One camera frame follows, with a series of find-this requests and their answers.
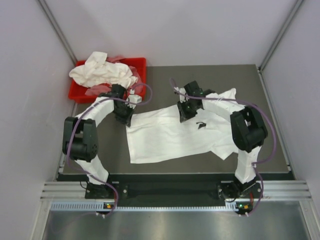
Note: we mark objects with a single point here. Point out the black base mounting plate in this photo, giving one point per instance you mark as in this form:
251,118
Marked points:
212,190

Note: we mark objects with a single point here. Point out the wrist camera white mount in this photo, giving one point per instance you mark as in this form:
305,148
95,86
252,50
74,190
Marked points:
133,100
181,92

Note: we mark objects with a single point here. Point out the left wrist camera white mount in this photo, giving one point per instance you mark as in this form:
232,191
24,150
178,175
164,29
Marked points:
133,100

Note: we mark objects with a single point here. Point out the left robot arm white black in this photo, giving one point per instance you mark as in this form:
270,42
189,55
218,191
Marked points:
80,136

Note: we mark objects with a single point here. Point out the pink t shirt in bin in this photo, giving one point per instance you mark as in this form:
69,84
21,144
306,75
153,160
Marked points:
138,68

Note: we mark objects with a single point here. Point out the left corner aluminium post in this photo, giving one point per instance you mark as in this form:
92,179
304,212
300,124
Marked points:
57,29

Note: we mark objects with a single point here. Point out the aluminium extrusion rail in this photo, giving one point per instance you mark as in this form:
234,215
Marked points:
61,191

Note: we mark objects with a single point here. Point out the white t shirt in bin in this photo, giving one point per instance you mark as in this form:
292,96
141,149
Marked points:
97,70

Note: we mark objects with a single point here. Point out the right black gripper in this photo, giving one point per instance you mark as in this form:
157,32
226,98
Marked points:
183,115

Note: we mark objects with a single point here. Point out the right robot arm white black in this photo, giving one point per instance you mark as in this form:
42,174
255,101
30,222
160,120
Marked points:
248,129

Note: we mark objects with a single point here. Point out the right corner aluminium post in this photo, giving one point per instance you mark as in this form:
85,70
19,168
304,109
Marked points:
293,12

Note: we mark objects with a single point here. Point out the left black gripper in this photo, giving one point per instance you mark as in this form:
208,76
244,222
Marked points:
127,120

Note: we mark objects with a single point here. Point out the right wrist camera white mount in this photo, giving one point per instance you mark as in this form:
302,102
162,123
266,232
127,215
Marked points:
181,92

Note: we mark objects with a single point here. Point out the corner aluminium post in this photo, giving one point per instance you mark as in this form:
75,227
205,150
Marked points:
293,12
57,29

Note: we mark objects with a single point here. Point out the grey slotted cable duct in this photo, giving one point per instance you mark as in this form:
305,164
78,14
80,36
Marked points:
99,206

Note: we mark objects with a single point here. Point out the white t shirt with print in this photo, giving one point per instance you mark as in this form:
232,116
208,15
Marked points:
158,136

